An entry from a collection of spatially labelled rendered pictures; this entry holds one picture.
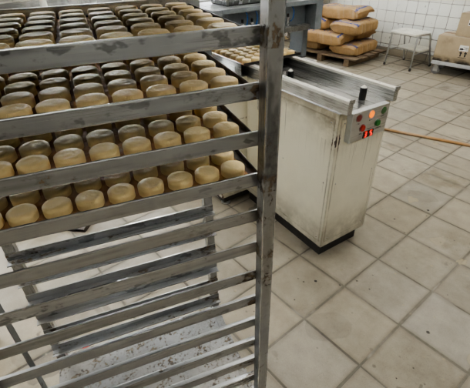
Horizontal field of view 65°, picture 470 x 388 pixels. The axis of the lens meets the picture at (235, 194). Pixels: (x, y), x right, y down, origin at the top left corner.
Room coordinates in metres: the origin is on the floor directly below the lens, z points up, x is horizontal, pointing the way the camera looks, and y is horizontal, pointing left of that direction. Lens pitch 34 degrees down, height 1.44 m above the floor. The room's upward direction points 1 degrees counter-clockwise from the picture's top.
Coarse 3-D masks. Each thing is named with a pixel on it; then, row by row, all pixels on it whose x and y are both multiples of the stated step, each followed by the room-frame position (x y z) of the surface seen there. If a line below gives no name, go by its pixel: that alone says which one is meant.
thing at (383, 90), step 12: (288, 60) 2.21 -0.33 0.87; (300, 60) 2.12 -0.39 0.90; (312, 72) 2.04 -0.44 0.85; (324, 72) 1.96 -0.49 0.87; (336, 72) 1.90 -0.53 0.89; (348, 72) 1.85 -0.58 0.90; (348, 84) 1.82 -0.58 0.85; (360, 84) 1.76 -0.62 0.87; (372, 84) 1.70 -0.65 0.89; (384, 84) 1.66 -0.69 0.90; (384, 96) 1.64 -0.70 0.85; (396, 96) 1.61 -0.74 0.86
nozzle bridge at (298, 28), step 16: (288, 0) 2.28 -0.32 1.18; (304, 0) 2.26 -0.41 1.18; (320, 0) 2.32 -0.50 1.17; (224, 16) 2.08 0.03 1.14; (240, 16) 2.13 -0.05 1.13; (256, 16) 2.19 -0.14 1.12; (304, 16) 2.37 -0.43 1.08; (320, 16) 2.32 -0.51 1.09; (304, 32) 2.41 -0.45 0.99; (304, 48) 2.41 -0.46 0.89
